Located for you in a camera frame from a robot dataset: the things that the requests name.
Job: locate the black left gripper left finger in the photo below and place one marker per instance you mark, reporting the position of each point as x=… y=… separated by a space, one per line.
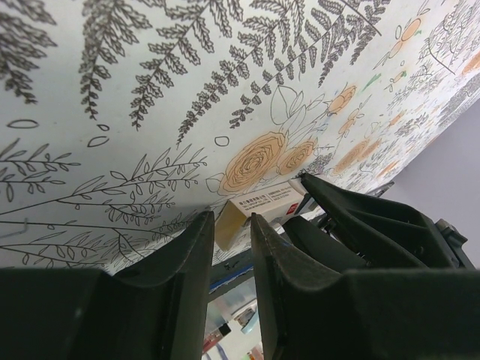
x=154 y=309

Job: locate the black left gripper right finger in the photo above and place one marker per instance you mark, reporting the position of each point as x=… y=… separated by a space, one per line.
x=308 y=311

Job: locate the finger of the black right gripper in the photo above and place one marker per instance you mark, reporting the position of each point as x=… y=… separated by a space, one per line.
x=320 y=246
x=389 y=234

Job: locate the small staple box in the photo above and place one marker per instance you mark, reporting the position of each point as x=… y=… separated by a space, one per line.
x=276 y=204

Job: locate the floral patterned table mat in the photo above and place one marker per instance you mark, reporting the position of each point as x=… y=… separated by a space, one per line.
x=120 y=120

